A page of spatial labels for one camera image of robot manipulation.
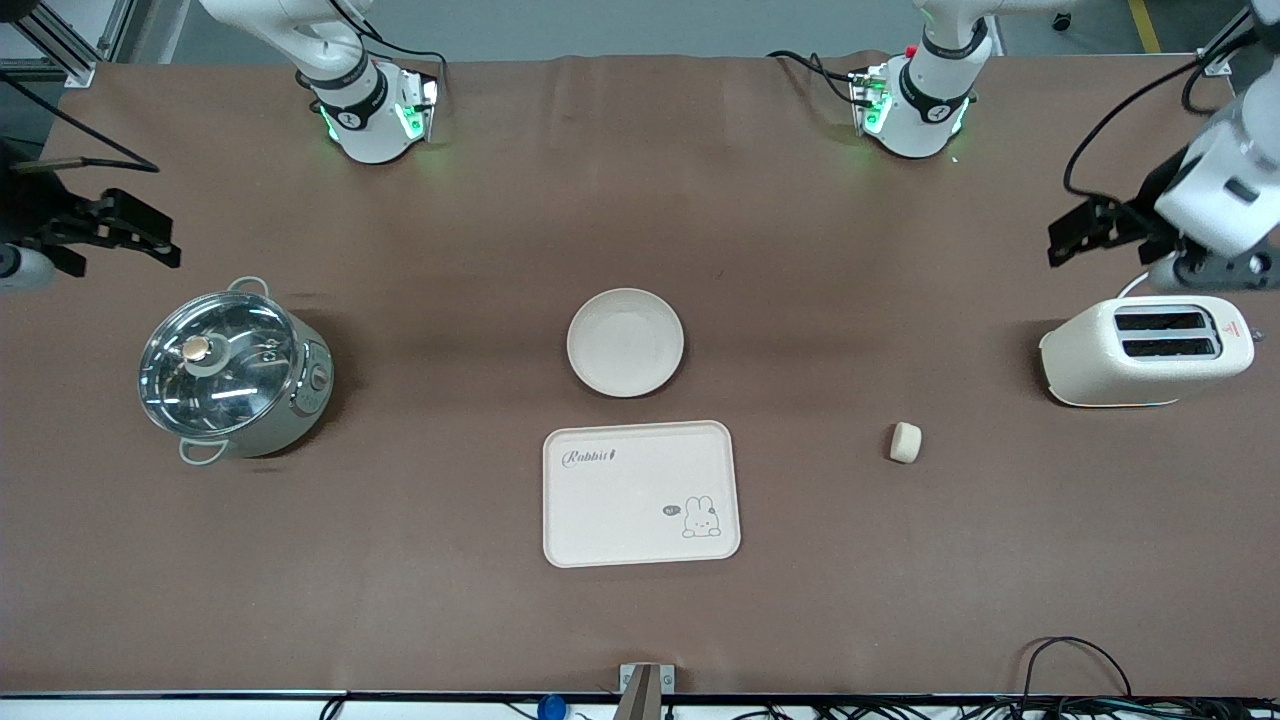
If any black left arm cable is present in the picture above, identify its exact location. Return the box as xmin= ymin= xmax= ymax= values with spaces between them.
xmin=1063 ymin=55 xmax=1233 ymax=201

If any black base cable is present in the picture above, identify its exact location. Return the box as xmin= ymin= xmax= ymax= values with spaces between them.
xmin=330 ymin=0 xmax=449 ymax=101
xmin=768 ymin=50 xmax=865 ymax=107

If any cream two-slot toaster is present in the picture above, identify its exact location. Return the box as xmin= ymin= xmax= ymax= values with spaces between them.
xmin=1039 ymin=295 xmax=1256 ymax=408

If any round cream plate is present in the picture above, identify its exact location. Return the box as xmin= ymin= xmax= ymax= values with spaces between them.
xmin=566 ymin=288 xmax=686 ymax=399

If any cream rabbit print tray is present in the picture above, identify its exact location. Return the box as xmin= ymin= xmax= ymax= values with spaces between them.
xmin=542 ymin=420 xmax=742 ymax=569

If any grey metal bracket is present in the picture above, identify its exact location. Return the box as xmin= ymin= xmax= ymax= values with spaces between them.
xmin=619 ymin=663 xmax=676 ymax=720

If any pale green electric pot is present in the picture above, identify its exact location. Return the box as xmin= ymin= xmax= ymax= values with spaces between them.
xmin=138 ymin=277 xmax=336 ymax=466

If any black left base cable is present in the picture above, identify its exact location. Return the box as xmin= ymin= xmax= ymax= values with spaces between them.
xmin=768 ymin=50 xmax=865 ymax=107

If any brown table cloth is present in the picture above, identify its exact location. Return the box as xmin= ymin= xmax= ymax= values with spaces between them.
xmin=0 ymin=50 xmax=1280 ymax=697

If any black right base cable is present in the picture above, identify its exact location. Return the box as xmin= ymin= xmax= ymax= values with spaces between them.
xmin=330 ymin=0 xmax=449 ymax=101

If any glass pot lid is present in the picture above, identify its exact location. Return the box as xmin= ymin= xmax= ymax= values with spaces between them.
xmin=138 ymin=290 xmax=301 ymax=437

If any aluminium frame corner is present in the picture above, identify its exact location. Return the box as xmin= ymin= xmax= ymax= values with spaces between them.
xmin=1200 ymin=15 xmax=1263 ymax=78

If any black cable bundle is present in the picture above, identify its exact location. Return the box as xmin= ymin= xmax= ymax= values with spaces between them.
xmin=700 ymin=636 xmax=1280 ymax=720

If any aluminium frame profile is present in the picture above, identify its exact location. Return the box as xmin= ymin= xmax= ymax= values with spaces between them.
xmin=0 ymin=0 xmax=136 ymax=89

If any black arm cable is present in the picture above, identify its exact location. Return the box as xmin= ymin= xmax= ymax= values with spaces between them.
xmin=0 ymin=70 xmax=161 ymax=174
xmin=1063 ymin=55 xmax=1233 ymax=201

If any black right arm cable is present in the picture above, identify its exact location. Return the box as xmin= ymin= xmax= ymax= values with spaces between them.
xmin=0 ymin=70 xmax=161 ymax=174

